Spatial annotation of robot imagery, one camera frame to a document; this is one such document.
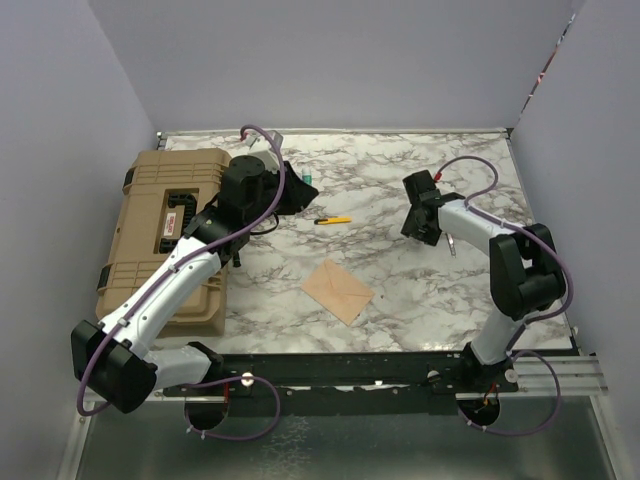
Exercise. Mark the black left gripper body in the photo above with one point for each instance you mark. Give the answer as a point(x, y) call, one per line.
point(271, 195)

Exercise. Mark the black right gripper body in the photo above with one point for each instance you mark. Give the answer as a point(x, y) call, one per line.
point(423, 233)

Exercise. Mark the green white glue stick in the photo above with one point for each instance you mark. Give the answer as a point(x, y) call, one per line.
point(306, 176)

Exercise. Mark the tan paper envelope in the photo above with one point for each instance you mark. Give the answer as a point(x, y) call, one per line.
point(338, 291)

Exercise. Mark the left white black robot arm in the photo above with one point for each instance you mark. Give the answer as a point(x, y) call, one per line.
point(114, 357)

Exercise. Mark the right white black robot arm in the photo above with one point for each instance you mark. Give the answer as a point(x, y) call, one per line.
point(526, 275)

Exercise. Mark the silver metal tweezers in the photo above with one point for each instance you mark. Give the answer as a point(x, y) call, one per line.
point(451, 245)

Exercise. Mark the tan plastic tool case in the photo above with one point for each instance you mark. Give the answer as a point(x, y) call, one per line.
point(163, 191)

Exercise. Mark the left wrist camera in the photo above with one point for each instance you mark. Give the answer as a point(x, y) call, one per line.
point(260, 148)

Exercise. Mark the black metal base rail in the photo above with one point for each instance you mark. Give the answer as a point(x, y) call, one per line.
point(324, 403)

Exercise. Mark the aluminium extrusion frame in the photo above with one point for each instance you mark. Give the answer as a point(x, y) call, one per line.
point(538, 374)

